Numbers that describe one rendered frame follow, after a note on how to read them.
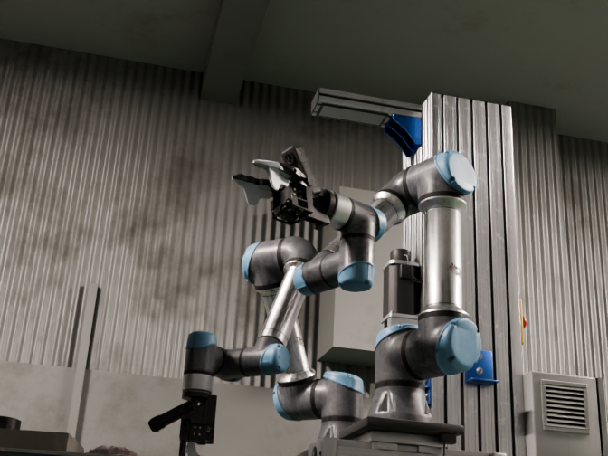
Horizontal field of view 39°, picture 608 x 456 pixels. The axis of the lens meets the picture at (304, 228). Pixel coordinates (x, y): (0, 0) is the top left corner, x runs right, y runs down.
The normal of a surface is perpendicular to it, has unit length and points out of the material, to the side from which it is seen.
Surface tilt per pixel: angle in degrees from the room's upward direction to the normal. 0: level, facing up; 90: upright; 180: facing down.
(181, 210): 90
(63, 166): 90
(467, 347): 97
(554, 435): 90
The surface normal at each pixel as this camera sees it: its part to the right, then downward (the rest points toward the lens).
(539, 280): 0.23, -0.36
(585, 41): -0.05, 0.92
